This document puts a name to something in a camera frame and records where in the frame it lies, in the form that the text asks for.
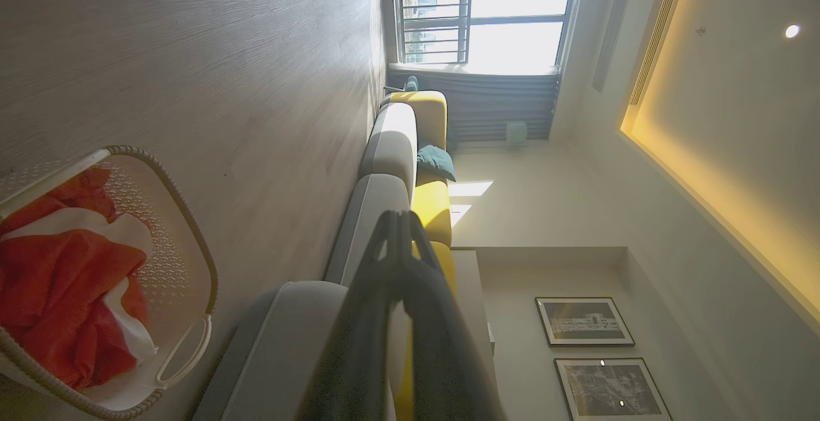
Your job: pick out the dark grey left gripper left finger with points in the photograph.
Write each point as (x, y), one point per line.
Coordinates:
(362, 318)

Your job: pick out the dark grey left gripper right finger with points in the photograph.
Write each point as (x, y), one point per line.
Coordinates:
(442, 357)

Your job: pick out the red cloth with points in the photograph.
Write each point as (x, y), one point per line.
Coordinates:
(64, 267)

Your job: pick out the grey and yellow sofa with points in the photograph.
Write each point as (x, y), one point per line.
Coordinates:
(384, 145)

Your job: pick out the black framed picture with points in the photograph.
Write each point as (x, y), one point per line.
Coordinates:
(584, 321)
(612, 390)

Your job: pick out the teal cushion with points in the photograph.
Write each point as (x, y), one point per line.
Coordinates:
(437, 161)

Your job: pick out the white perforated laundry basket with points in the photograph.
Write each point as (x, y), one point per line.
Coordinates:
(173, 248)

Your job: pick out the small teal object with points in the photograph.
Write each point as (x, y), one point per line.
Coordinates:
(411, 83)

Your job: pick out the grey pleated blind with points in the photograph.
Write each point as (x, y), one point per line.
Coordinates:
(493, 104)

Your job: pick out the linear ceiling air vent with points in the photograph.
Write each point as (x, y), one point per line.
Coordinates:
(656, 30)

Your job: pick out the round ceiling spotlight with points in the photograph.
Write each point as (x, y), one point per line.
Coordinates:
(792, 31)

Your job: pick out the white wall device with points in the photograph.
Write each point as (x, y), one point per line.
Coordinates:
(516, 133)

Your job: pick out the metal window guard rail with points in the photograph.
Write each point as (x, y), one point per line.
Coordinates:
(435, 30)

